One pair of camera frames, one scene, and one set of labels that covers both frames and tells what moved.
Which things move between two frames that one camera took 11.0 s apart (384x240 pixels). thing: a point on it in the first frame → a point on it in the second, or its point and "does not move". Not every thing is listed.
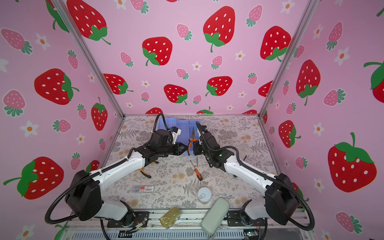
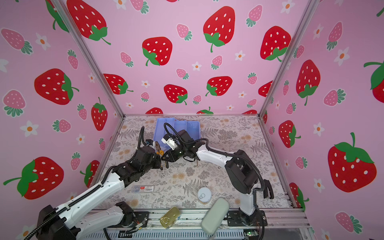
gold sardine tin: [170, 217] does not move
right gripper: [196, 145] → [170, 156]
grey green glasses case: [215, 216] does not move
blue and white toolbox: [186, 127] does not move
